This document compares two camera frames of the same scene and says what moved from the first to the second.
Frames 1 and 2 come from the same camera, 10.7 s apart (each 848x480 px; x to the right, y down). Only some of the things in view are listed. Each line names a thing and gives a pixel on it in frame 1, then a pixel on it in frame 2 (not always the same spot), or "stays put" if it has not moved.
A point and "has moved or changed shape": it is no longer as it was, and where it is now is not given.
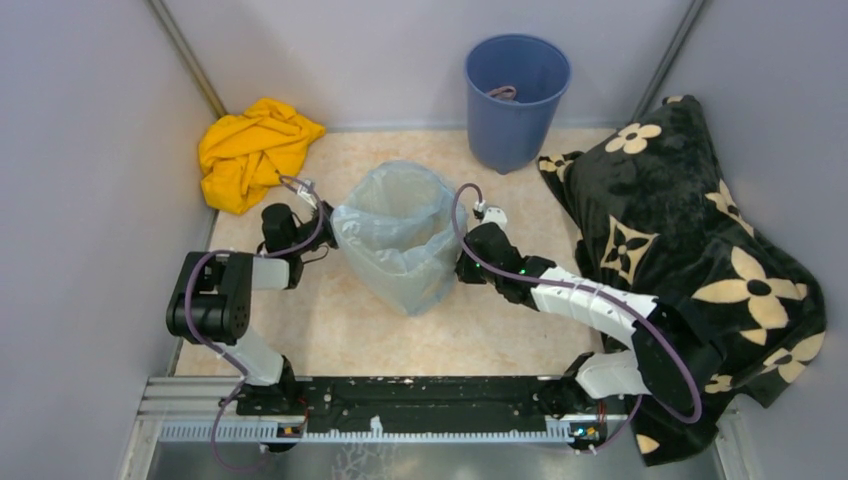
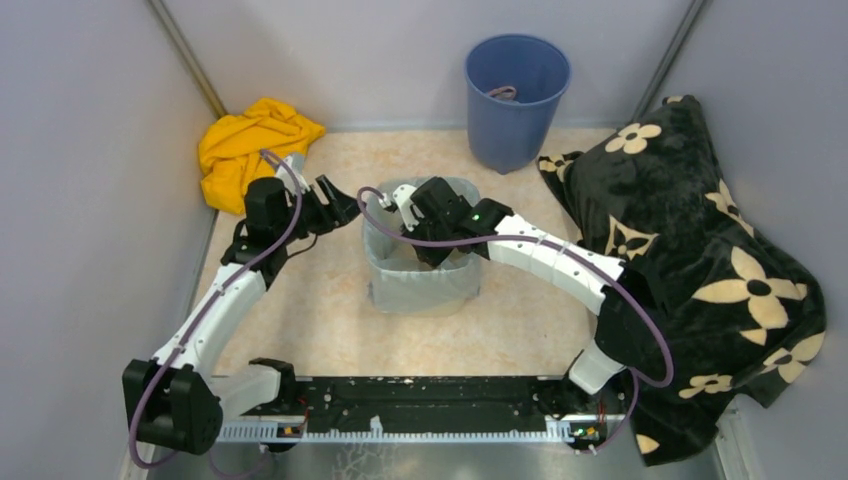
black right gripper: [463, 270] → [433, 259]
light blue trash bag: [400, 233] has moved or changed shape
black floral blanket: [653, 217] stays put
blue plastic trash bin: [507, 136] stays put
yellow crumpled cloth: [242, 155] stays put
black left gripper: [326, 220] → [341, 208]
